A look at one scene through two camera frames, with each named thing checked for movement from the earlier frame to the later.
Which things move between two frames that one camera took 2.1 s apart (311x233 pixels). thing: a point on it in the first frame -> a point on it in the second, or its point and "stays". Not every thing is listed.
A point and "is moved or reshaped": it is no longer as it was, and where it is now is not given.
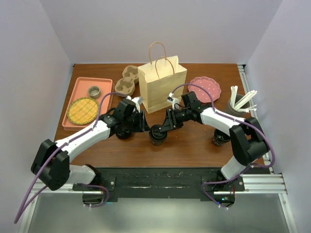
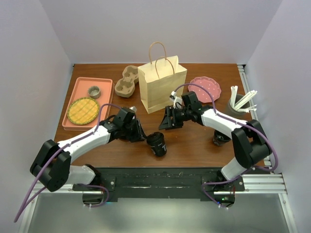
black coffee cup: x=157 y=138 is moved or reshaped
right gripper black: x=170 y=122 stays
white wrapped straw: x=234 y=90 stays
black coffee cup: x=219 y=137 stays
